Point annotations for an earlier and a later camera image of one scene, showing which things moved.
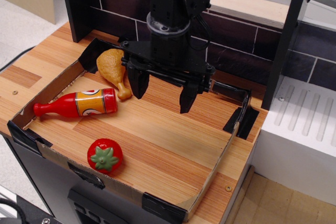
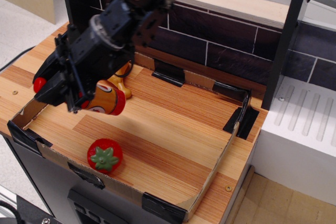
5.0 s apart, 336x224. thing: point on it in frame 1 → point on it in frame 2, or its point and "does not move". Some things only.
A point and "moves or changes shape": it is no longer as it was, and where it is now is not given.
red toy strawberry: [105, 155] does not move
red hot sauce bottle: [82, 103] moves or changes shape
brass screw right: [228, 188] does not move
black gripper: [167, 56] → [84, 60]
